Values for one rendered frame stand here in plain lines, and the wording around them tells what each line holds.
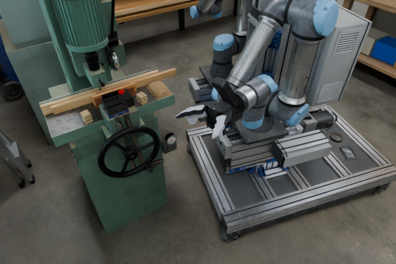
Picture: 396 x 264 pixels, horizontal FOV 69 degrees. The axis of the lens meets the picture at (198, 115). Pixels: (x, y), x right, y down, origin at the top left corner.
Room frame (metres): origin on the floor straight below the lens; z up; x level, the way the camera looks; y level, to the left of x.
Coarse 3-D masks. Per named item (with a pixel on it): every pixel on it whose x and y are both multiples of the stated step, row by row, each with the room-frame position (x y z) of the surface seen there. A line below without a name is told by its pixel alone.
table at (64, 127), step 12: (168, 96) 1.19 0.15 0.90; (84, 108) 1.09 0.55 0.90; (96, 108) 1.09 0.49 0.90; (144, 108) 1.12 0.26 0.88; (156, 108) 1.15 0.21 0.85; (48, 120) 1.00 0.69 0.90; (60, 120) 1.00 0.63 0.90; (72, 120) 1.00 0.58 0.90; (96, 120) 1.00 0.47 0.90; (60, 132) 0.92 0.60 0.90; (72, 132) 0.94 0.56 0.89; (84, 132) 0.96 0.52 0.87; (96, 132) 0.99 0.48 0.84; (108, 132) 0.96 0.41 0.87; (60, 144) 0.90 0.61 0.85
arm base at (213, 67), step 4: (212, 64) 1.54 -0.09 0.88; (216, 64) 1.51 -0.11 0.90; (220, 64) 1.50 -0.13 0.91; (224, 64) 1.49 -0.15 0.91; (228, 64) 1.50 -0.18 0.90; (232, 64) 1.55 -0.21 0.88; (212, 68) 1.52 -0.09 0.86; (216, 68) 1.50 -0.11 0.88; (220, 68) 1.49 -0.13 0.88; (224, 68) 1.49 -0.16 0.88; (228, 68) 1.50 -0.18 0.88; (212, 72) 1.51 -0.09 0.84; (216, 72) 1.50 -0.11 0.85; (220, 72) 1.48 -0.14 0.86; (224, 72) 1.48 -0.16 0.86; (228, 72) 1.49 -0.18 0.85; (212, 76) 1.50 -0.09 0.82; (216, 76) 1.49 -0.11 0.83; (220, 76) 1.48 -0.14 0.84; (224, 76) 1.48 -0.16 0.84
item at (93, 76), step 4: (84, 64) 1.22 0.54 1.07; (84, 68) 1.21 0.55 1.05; (88, 68) 1.18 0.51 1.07; (100, 68) 1.18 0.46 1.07; (88, 72) 1.14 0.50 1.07; (92, 72) 1.14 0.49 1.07; (96, 72) 1.14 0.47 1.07; (100, 72) 1.14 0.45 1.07; (104, 72) 1.15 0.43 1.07; (88, 76) 1.16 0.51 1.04; (92, 76) 1.12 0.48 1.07; (96, 76) 1.13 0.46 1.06; (100, 76) 1.14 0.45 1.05; (104, 76) 1.15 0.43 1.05; (92, 80) 1.12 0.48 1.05; (96, 80) 1.13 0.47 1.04; (104, 80) 1.14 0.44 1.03; (92, 84) 1.13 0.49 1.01; (96, 84) 1.12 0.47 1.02; (100, 84) 1.13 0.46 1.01
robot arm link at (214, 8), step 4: (216, 4) 1.81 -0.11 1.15; (220, 4) 1.82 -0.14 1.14; (212, 8) 1.79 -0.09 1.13; (216, 8) 1.80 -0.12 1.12; (220, 8) 1.82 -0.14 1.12; (212, 12) 1.79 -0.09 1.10; (216, 12) 1.81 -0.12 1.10; (220, 12) 1.82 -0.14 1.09; (212, 16) 1.82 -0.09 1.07; (216, 16) 1.81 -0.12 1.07
